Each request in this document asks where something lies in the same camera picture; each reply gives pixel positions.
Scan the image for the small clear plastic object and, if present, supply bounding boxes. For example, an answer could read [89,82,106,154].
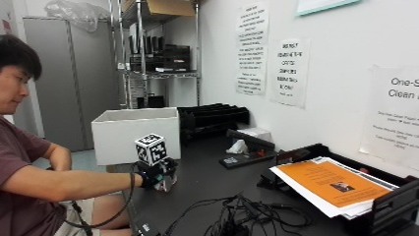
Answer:
[156,174,178,193]

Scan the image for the white marker cube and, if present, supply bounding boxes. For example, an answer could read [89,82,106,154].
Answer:
[132,133,170,167]

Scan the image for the white cardboard box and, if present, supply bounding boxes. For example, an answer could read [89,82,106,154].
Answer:
[90,106,182,167]

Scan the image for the crumpled white paper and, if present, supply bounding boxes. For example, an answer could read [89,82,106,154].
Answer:
[224,139,250,155]

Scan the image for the stack of black file trays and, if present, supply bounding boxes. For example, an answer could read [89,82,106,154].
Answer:
[176,102,251,143]

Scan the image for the small black device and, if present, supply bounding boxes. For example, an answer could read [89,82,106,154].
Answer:
[129,218,162,236]

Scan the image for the black desk stapler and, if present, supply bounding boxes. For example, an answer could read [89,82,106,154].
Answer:
[216,128,279,170]

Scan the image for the small white box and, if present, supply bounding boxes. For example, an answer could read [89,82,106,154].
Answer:
[236,127,275,144]

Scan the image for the the person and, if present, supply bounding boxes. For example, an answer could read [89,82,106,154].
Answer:
[0,33,132,236]

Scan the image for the black trays on shelf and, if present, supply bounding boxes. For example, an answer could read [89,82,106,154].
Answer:
[126,34,192,73]

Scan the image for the stack of white papers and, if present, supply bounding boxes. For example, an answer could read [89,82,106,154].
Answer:
[268,155,399,220]

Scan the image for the grey metal cabinet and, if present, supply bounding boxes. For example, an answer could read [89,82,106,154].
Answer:
[22,16,123,152]

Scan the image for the orange printed sheet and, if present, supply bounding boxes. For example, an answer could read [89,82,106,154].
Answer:
[276,159,392,208]

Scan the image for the brown cardboard box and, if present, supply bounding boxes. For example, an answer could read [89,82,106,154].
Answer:
[121,0,196,18]

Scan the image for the clear plastic bag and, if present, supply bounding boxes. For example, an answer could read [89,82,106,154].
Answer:
[42,0,111,33]

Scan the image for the black paper tray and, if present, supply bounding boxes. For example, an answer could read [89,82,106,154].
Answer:
[255,143,419,236]

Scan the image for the teal framed board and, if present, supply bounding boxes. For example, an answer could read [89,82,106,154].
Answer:
[293,0,363,17]

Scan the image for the black glove cable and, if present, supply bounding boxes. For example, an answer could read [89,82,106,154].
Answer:
[63,163,136,230]

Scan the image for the tangle of black cables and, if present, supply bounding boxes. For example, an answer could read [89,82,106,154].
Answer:
[160,192,313,236]

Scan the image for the metal wire shelf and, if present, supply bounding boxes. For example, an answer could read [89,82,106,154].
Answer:
[107,0,203,110]

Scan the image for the short white wall notice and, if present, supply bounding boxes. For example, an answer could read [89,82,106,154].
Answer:
[268,38,311,109]

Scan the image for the tall white wall notice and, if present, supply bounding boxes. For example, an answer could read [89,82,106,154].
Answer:
[234,2,271,97]

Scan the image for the large white wall notice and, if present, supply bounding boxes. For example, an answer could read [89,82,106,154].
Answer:
[359,64,419,172]

